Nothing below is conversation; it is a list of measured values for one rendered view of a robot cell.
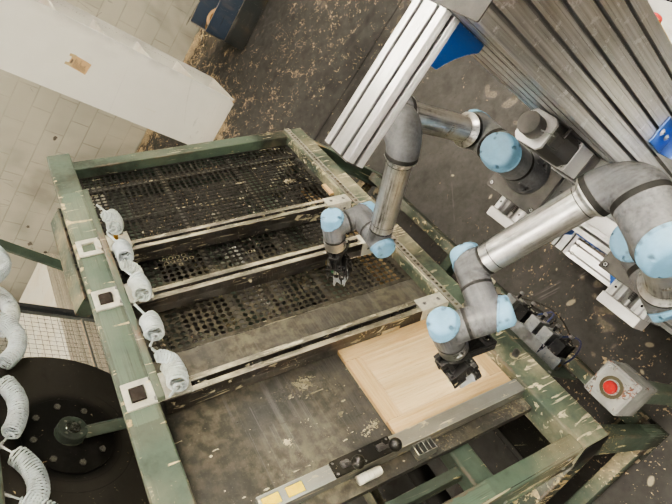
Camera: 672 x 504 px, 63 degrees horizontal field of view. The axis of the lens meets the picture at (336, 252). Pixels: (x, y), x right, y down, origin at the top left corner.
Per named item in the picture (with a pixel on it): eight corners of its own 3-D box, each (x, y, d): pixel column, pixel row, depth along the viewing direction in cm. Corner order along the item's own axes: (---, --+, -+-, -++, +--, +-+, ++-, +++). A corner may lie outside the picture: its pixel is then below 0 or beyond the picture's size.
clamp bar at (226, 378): (448, 318, 214) (463, 271, 199) (132, 433, 162) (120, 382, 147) (432, 301, 221) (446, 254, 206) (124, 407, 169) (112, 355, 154)
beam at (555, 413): (597, 453, 181) (611, 434, 174) (572, 468, 175) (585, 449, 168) (299, 144, 324) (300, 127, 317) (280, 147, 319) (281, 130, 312)
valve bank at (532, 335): (602, 352, 203) (578, 346, 186) (576, 380, 207) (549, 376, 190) (508, 269, 235) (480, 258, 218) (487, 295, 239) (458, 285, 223)
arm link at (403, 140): (442, 122, 146) (399, 257, 178) (420, 102, 153) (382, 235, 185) (405, 126, 141) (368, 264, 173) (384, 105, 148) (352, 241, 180)
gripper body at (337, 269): (326, 280, 195) (322, 257, 187) (329, 262, 201) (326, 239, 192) (347, 281, 194) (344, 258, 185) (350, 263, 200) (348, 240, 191)
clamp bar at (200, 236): (352, 214, 262) (358, 171, 247) (84, 278, 210) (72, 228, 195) (341, 203, 269) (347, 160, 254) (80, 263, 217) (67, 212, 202)
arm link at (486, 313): (500, 274, 125) (453, 290, 127) (518, 320, 120) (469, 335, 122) (502, 286, 132) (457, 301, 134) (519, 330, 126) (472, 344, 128)
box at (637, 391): (659, 390, 172) (642, 387, 159) (632, 417, 176) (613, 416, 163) (627, 363, 180) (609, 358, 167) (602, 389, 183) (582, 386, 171)
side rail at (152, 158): (286, 154, 314) (287, 136, 307) (78, 190, 266) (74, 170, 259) (280, 147, 319) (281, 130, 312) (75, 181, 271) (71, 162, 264)
